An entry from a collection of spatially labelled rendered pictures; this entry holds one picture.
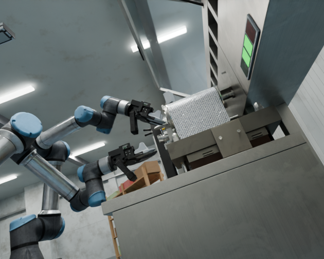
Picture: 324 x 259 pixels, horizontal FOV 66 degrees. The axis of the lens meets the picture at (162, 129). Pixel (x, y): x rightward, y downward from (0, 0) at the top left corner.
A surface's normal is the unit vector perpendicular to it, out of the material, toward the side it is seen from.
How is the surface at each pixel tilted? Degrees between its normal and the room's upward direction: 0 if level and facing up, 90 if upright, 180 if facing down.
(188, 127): 90
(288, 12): 180
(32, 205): 90
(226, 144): 90
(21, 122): 84
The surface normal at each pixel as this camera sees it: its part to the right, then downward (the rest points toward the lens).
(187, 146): -0.20, -0.36
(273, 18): 0.29, 0.87
